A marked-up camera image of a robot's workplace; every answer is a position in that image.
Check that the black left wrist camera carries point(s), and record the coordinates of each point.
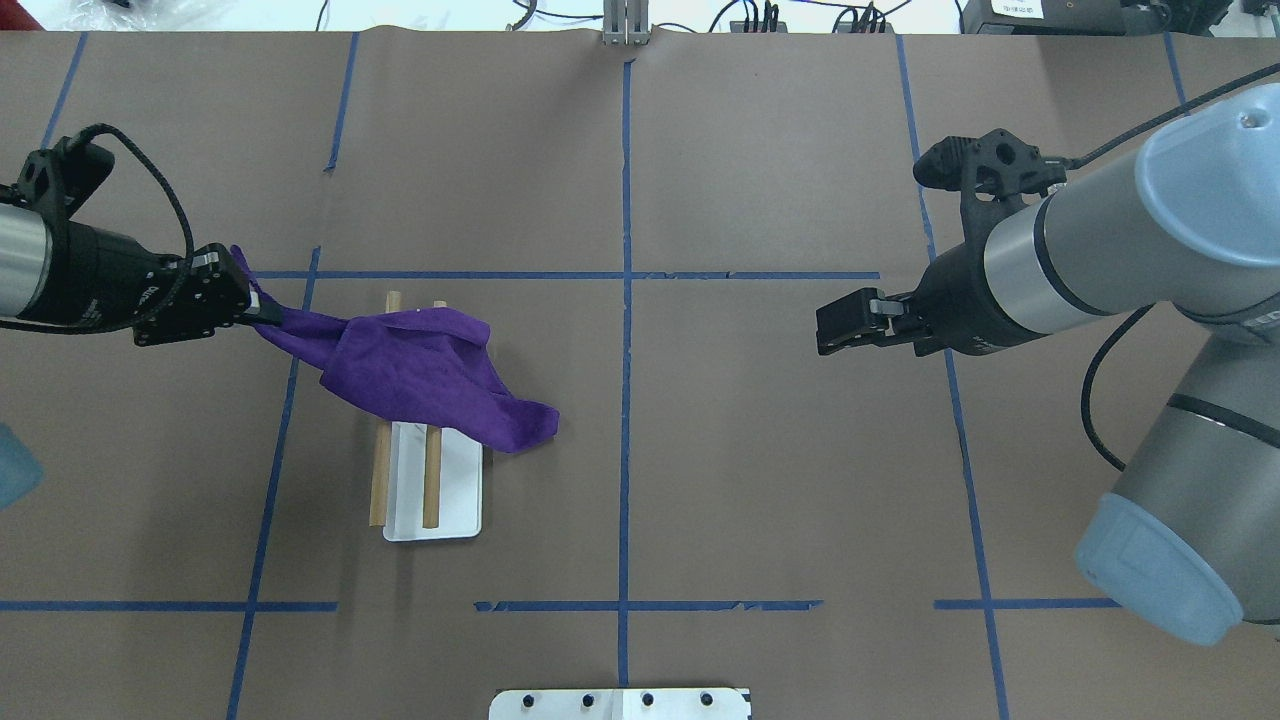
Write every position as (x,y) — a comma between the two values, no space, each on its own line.
(61,179)

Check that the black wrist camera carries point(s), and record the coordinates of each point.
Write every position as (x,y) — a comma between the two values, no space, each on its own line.
(998,165)
(61,179)

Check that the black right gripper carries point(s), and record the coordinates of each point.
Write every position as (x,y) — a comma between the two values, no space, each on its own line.
(955,292)

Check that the purple towel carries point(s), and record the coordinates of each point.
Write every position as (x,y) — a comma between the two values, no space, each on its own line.
(428,365)

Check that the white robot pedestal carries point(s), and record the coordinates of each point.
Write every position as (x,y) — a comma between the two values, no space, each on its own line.
(623,703)

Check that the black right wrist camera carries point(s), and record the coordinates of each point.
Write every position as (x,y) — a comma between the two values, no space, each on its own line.
(998,165)

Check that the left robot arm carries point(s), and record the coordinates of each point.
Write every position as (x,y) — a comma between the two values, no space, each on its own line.
(23,252)

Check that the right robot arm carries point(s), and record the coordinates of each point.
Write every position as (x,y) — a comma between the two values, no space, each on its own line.
(1179,221)

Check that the white rack base tray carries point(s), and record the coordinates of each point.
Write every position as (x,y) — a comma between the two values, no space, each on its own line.
(413,450)

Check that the wooden rack bar upper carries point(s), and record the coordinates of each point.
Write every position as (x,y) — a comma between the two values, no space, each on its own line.
(432,481)

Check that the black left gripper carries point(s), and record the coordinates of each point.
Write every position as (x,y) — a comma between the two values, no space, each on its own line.
(100,275)

